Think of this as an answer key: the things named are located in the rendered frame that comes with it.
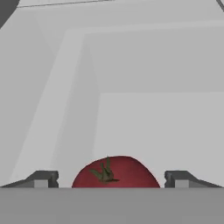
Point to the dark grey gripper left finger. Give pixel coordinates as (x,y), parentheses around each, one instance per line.
(46,176)

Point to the white fridge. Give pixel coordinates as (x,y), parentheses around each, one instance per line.
(151,64)

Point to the red tomato with green stem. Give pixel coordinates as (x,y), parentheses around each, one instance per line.
(131,175)

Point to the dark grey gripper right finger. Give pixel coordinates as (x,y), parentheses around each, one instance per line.
(176,176)

